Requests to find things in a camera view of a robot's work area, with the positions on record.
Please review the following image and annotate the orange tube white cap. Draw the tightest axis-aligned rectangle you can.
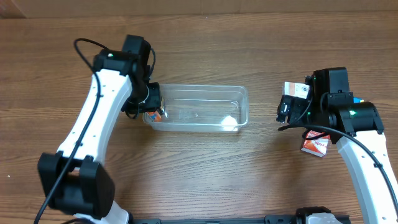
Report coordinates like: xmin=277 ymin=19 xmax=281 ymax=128
xmin=146 ymin=111 xmax=162 ymax=122

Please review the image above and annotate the white orange plaster box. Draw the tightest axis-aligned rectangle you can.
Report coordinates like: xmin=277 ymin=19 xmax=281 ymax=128
xmin=282 ymin=82 xmax=310 ymax=99

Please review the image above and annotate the clear plastic container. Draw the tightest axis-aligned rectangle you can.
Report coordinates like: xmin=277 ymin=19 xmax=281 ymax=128
xmin=142 ymin=84 xmax=249 ymax=133

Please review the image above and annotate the blue yellow VapoDrops box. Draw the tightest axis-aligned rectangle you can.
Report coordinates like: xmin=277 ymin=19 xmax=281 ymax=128
xmin=354 ymin=97 xmax=364 ymax=103

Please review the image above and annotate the black bottle white cap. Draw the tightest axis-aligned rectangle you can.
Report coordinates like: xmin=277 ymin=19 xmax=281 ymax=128
xmin=159 ymin=106 xmax=168 ymax=118

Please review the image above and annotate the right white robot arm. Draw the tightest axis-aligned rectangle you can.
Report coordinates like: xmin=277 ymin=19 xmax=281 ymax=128
xmin=277 ymin=90 xmax=397 ymax=223

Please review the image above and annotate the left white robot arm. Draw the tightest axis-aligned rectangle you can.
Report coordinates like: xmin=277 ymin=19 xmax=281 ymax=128
xmin=34 ymin=48 xmax=161 ymax=223

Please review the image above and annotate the red white small box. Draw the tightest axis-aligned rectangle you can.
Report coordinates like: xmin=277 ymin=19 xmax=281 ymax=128
xmin=301 ymin=130 xmax=331 ymax=157

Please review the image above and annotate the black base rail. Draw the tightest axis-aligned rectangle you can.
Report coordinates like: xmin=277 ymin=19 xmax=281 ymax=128
xmin=133 ymin=207 xmax=351 ymax=224

